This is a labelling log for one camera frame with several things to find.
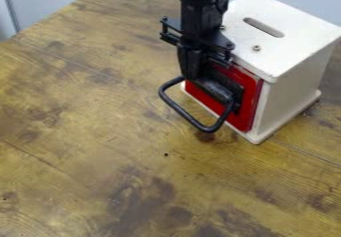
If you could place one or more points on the red wooden drawer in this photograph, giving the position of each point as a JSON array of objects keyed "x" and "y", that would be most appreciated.
[{"x": 244, "y": 85}]

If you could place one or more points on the grey vertical pole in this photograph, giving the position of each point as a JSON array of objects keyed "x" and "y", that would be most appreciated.
[{"x": 12, "y": 15}]

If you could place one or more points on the white wooden box cabinet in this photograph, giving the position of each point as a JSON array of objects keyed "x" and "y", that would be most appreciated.
[{"x": 283, "y": 46}]

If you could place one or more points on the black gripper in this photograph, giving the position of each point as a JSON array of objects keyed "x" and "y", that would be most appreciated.
[{"x": 198, "y": 27}]

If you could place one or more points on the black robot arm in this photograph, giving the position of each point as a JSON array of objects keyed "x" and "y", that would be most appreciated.
[{"x": 196, "y": 35}]

